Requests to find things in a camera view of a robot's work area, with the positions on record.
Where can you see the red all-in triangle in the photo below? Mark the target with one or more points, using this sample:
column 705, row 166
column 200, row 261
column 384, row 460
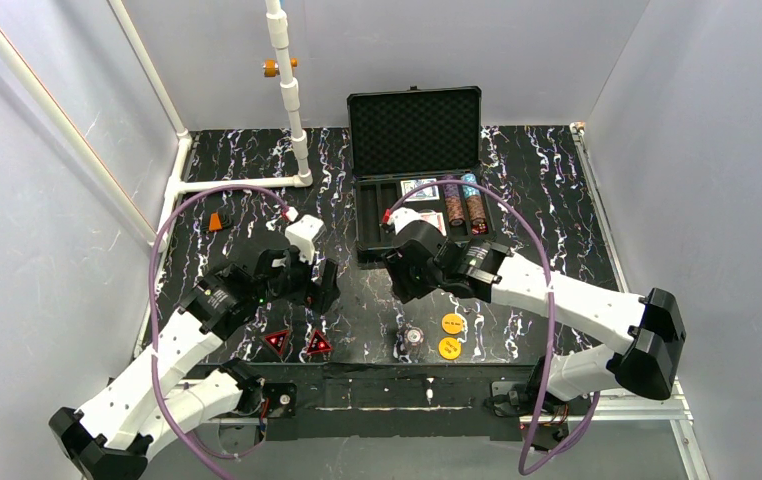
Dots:
column 318, row 344
column 279, row 341

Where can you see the orange pipe fitting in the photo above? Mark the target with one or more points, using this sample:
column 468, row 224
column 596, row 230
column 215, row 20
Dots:
column 271, row 67

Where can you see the black poker set case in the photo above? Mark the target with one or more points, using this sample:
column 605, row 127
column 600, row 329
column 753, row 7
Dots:
column 412, row 134

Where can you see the orange poker chip stack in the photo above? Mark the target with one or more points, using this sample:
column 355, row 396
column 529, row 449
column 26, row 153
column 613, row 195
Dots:
column 409, row 342

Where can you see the right red all-in triangle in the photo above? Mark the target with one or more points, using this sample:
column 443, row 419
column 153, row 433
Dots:
column 318, row 344

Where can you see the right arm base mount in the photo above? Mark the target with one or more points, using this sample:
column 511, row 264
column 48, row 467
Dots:
column 516, row 400

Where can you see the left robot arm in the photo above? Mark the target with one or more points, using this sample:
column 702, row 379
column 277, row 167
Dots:
column 115, row 434

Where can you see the brown chip stack in case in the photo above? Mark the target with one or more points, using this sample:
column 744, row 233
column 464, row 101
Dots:
column 475, row 206

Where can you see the red playing card deck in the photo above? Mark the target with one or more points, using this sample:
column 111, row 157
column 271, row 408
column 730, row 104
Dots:
column 436, row 219

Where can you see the blue chip stack in case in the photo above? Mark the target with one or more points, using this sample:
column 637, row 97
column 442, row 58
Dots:
column 469, row 182

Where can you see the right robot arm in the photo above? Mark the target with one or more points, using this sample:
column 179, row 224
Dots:
column 641, row 338

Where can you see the white pvc pipe frame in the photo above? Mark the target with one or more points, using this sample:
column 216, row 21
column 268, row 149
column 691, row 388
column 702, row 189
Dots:
column 175, row 186

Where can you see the red dice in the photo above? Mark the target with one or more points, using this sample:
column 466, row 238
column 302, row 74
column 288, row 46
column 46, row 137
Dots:
column 479, row 229

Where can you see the yellow big blind button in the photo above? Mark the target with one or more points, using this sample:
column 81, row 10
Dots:
column 453, row 324
column 450, row 348

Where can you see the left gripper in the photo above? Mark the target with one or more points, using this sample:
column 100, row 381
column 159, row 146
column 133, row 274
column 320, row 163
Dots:
column 314, row 281

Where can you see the purple chip stack in case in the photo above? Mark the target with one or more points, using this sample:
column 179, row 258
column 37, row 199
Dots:
column 454, row 205

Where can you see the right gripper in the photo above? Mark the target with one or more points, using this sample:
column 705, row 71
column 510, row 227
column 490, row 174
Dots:
column 401, row 273

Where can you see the left red all-in triangle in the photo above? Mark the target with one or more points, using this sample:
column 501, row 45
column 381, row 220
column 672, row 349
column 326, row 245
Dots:
column 279, row 341

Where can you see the blue playing card deck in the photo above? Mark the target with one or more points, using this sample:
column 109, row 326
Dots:
column 420, row 190

